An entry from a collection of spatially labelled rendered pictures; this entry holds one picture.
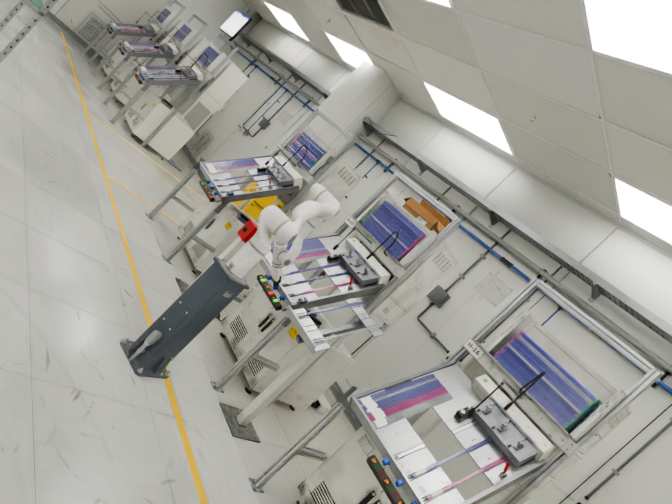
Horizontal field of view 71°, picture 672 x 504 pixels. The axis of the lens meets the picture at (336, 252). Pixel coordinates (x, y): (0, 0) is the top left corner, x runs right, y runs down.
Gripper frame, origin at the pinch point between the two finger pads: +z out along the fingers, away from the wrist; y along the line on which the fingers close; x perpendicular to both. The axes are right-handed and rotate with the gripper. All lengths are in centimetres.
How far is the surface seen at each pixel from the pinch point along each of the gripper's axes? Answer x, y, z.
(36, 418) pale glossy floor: -132, 80, -27
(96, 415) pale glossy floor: -113, 72, -8
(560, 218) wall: 285, -3, -10
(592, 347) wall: 234, 98, 44
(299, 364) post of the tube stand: -4, 52, 22
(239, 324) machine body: -11, -33, 62
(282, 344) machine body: 4.3, 11.6, 45.9
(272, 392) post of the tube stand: -20, 53, 39
